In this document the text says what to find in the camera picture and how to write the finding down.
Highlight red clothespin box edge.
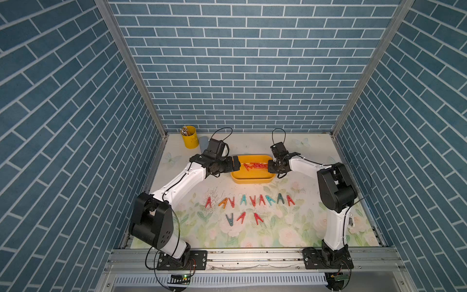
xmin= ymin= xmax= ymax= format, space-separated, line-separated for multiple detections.
xmin=243 ymin=163 xmax=257 ymax=171

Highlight yellow plastic storage box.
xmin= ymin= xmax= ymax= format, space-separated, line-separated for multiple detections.
xmin=231 ymin=155 xmax=276 ymax=184

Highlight grey-green clothespin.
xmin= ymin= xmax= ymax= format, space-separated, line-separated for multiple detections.
xmin=277 ymin=193 xmax=285 ymax=204

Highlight red clothespin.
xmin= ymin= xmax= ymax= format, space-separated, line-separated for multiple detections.
xmin=254 ymin=163 xmax=268 ymax=169
xmin=287 ymin=195 xmax=296 ymax=206
xmin=205 ymin=197 xmax=212 ymax=209

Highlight light teal clothespin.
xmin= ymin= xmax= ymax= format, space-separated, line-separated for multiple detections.
xmin=266 ymin=195 xmax=276 ymax=206

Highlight pink-red clothespin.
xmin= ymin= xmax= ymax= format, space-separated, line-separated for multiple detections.
xmin=259 ymin=195 xmax=266 ymax=206

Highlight grey-blue clothespin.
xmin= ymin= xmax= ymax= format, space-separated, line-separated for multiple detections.
xmin=226 ymin=213 xmax=234 ymax=226

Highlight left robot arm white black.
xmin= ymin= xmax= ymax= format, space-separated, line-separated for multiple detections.
xmin=129 ymin=138 xmax=241 ymax=266

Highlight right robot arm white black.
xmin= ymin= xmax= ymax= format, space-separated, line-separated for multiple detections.
xmin=268 ymin=142 xmax=358 ymax=265

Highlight blue-grey fabric case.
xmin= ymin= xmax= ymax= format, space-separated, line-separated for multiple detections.
xmin=198 ymin=136 xmax=209 ymax=153

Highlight yellow pen cup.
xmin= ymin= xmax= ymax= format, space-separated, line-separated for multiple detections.
xmin=181 ymin=126 xmax=199 ymax=149

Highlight pens in cup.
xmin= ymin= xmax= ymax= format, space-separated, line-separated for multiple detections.
xmin=180 ymin=126 xmax=192 ymax=136

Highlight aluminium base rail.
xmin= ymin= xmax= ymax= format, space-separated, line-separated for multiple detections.
xmin=101 ymin=246 xmax=406 ymax=275

